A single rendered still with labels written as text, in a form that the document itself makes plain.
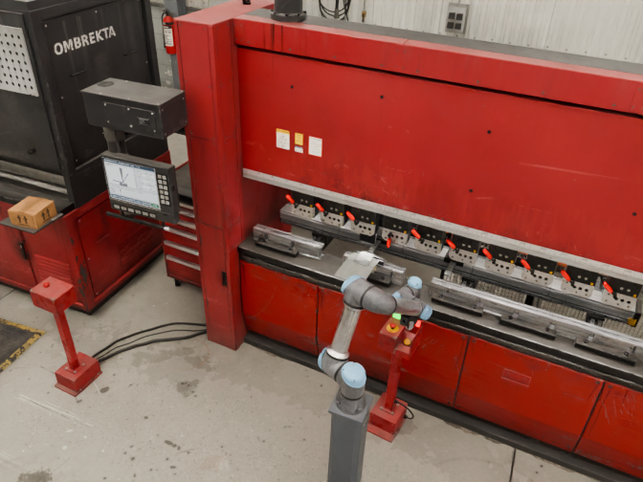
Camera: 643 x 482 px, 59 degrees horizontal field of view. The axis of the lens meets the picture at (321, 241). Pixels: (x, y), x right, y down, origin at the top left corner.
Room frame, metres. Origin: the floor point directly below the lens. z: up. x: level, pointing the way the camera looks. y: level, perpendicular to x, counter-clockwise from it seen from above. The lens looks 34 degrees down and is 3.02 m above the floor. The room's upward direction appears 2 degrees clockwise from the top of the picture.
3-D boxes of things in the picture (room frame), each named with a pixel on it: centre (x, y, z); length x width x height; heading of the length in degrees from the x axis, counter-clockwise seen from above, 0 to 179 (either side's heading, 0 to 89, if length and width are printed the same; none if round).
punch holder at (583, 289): (2.38, -1.34, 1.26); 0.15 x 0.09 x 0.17; 65
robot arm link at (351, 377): (1.92, -0.17, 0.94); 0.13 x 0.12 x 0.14; 43
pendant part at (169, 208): (2.89, 1.03, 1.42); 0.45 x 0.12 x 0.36; 70
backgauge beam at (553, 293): (2.98, -0.77, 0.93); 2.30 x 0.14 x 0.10; 65
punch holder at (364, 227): (2.88, -0.26, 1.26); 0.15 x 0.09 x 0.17; 65
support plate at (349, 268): (2.74, -0.22, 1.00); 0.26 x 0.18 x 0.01; 155
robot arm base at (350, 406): (1.91, -0.18, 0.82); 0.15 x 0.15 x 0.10
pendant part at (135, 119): (2.99, 1.05, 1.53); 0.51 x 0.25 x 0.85; 70
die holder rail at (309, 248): (3.11, 0.22, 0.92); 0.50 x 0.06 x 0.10; 65
